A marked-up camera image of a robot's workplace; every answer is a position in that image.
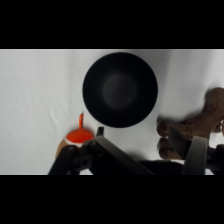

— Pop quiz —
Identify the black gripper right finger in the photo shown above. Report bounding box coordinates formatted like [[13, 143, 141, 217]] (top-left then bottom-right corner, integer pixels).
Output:
[[168, 128, 224, 175]]

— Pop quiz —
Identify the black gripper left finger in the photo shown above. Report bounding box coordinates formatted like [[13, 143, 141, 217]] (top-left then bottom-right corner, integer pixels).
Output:
[[48, 126, 154, 175]]

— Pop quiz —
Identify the brown potato toy orange top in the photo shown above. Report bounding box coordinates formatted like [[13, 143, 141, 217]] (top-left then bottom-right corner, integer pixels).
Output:
[[54, 112, 95, 159]]

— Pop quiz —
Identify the black bowl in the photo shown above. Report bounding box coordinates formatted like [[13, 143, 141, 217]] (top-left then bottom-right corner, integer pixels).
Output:
[[82, 51, 159, 129]]

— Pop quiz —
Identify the brown plush animal toy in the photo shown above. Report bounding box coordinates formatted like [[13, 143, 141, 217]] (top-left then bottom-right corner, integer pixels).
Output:
[[156, 87, 224, 161]]

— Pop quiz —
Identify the white tablecloth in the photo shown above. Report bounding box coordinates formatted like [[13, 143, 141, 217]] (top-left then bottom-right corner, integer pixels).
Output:
[[0, 49, 224, 175]]

